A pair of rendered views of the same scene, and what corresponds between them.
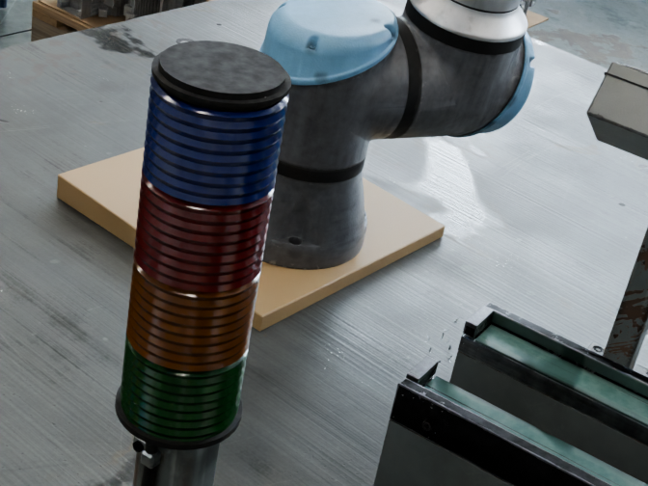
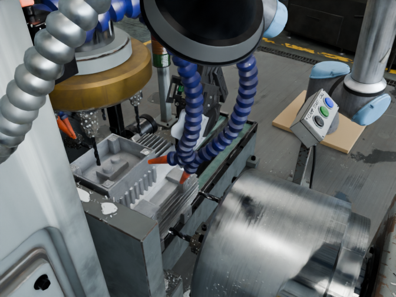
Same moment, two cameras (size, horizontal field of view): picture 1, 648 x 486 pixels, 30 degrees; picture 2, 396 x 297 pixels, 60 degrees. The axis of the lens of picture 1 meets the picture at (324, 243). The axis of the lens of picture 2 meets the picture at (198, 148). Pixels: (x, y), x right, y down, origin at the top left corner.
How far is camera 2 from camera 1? 1.22 m
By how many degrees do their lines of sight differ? 73
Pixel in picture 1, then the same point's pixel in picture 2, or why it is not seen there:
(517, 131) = not seen: outside the picture
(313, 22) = (322, 64)
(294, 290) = (287, 125)
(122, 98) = not seen: hidden behind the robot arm
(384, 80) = (324, 85)
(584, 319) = (325, 182)
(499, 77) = (353, 102)
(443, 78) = (339, 93)
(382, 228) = (333, 138)
